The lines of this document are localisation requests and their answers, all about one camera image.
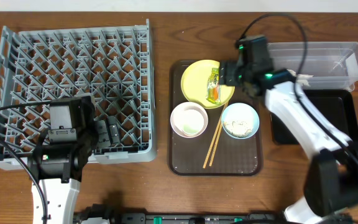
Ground white tissue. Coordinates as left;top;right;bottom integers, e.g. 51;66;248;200
288;69;313;86

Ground yellow plate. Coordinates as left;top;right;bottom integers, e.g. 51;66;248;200
181;60;235;109

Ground wooden chopstick right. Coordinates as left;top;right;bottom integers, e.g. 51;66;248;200
209;103;228;167

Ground grey dishwasher rack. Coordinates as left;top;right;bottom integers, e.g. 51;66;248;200
0;24;157;164

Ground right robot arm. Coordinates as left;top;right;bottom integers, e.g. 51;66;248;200
219;35;358;223

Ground pink bowl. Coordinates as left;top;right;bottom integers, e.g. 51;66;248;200
170;102;209;138

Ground white cup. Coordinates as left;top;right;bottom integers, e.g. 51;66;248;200
182;110;204;136

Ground wooden chopstick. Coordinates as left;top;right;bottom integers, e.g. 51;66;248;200
203;103;228;169
209;103;228;167

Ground green snack wrapper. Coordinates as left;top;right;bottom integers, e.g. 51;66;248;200
206;68;221;105

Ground wooden chopstick left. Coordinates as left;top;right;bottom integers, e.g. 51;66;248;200
203;103;228;169

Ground light blue bowl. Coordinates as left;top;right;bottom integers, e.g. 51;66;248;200
222;103;260;139

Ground clear plastic bin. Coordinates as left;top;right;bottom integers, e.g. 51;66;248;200
268;42;358;91

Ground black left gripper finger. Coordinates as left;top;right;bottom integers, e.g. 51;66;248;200
107;116;120;144
95;121;111;148

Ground black waste tray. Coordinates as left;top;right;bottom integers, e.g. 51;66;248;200
270;90;358;145

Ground black rail at table edge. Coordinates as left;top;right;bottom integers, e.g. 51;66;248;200
73;204;287;224

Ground rice and food scraps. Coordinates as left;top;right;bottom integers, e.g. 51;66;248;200
223;120;253;138

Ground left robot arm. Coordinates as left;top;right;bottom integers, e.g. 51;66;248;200
27;93;112;223

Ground dark brown serving tray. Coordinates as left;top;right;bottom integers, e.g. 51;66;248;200
169;60;262;176

